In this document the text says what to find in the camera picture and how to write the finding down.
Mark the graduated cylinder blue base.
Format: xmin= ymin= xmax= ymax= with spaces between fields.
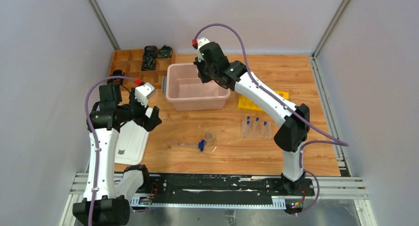
xmin=168 ymin=139 xmax=206 ymax=152

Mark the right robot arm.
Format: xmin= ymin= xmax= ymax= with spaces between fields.
xmin=192 ymin=38 xmax=310 ymax=195

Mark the grey bin handle left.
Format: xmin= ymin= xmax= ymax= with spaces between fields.
xmin=162 ymin=80 xmax=167 ymax=95

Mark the pink plastic bin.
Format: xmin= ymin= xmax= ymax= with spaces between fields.
xmin=166 ymin=63 xmax=231 ymax=111

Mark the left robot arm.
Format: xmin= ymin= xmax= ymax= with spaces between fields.
xmin=72 ymin=82 xmax=162 ymax=226

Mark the green patterned fabric roll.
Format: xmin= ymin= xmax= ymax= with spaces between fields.
xmin=158 ymin=45 xmax=173 ymax=59

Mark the yellow test tube rack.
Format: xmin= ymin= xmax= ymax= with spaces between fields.
xmin=237 ymin=90 xmax=290 ymax=113

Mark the white plastic lid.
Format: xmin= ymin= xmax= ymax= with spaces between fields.
xmin=115 ymin=121 xmax=150 ymax=165

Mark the wooden compartment tray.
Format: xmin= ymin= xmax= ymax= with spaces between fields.
xmin=109 ymin=49 xmax=175 ymax=89

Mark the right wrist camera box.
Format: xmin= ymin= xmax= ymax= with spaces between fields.
xmin=192 ymin=37 xmax=210 ymax=50

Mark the dark fabric roll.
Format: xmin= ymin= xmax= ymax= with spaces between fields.
xmin=108 ymin=71 xmax=126 ymax=86

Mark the black fabric roll back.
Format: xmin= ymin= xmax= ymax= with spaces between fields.
xmin=141 ymin=45 xmax=158 ymax=71

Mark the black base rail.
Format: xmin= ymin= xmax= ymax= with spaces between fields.
xmin=136 ymin=173 xmax=315 ymax=206

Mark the small glass beaker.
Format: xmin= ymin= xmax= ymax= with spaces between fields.
xmin=204 ymin=132 xmax=214 ymax=146

